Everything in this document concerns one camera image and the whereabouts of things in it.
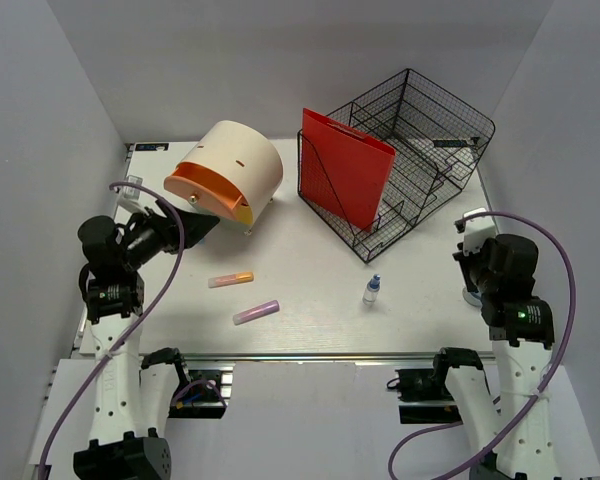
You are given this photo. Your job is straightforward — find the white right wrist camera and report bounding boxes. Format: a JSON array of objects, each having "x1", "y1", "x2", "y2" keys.
[{"x1": 454, "y1": 208, "x2": 497, "y2": 256}]

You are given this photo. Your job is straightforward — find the orange capped pink tube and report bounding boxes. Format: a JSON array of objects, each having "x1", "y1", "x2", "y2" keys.
[{"x1": 208, "y1": 271, "x2": 254, "y2": 289}]

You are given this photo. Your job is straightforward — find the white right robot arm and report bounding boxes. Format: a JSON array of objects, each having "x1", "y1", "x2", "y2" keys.
[{"x1": 431, "y1": 232, "x2": 563, "y2": 479}]

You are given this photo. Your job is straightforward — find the cream semicircular drawer box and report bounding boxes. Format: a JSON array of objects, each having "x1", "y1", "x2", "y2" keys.
[{"x1": 175, "y1": 120, "x2": 283, "y2": 233}]

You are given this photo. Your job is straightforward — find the aluminium front rail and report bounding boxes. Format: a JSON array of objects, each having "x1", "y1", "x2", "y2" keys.
[{"x1": 179, "y1": 351, "x2": 499, "y2": 362}]

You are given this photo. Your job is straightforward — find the purple tube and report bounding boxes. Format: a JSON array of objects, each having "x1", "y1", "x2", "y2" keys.
[{"x1": 233, "y1": 300, "x2": 280, "y2": 326}]

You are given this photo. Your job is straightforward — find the peach top drawer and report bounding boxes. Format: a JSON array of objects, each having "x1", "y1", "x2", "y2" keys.
[{"x1": 163, "y1": 162, "x2": 249, "y2": 217}]

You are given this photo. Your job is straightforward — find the yellow bottom drawer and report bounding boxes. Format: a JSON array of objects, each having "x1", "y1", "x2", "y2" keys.
[{"x1": 221, "y1": 201, "x2": 253, "y2": 227}]

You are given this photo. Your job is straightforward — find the small blue capped bottle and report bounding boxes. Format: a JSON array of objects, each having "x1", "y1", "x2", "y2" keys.
[{"x1": 362, "y1": 274, "x2": 381, "y2": 306}]

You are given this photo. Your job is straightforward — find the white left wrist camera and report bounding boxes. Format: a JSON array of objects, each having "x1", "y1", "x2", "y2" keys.
[{"x1": 116, "y1": 175, "x2": 144, "y2": 214}]

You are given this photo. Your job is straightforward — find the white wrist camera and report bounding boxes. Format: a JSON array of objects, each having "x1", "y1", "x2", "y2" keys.
[
  {"x1": 116, "y1": 175, "x2": 144, "y2": 214},
  {"x1": 454, "y1": 208, "x2": 497, "y2": 256}
]

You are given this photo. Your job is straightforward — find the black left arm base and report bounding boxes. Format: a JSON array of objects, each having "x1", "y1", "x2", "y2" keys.
[{"x1": 141, "y1": 347, "x2": 229, "y2": 419}]

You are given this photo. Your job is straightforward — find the black wire mesh organizer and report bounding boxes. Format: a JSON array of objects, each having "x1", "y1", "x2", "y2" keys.
[{"x1": 296, "y1": 68, "x2": 496, "y2": 263}]

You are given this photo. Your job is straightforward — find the blue white round jar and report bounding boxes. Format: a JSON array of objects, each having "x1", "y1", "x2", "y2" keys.
[{"x1": 462, "y1": 288, "x2": 482, "y2": 307}]

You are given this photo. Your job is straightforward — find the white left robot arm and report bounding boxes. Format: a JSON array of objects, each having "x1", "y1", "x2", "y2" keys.
[{"x1": 73, "y1": 207, "x2": 219, "y2": 479}]

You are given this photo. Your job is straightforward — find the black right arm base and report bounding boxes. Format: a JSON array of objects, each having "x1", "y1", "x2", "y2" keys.
[{"x1": 386, "y1": 347, "x2": 484, "y2": 425}]

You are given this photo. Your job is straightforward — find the black label sticker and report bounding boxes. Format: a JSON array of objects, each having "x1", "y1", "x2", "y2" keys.
[{"x1": 134, "y1": 143, "x2": 169, "y2": 152}]

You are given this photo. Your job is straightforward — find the red file folder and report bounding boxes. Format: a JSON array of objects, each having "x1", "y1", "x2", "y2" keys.
[{"x1": 299, "y1": 108, "x2": 396, "y2": 231}]

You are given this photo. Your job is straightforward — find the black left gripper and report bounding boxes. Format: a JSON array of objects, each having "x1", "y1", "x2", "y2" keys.
[{"x1": 120, "y1": 197, "x2": 220, "y2": 270}]

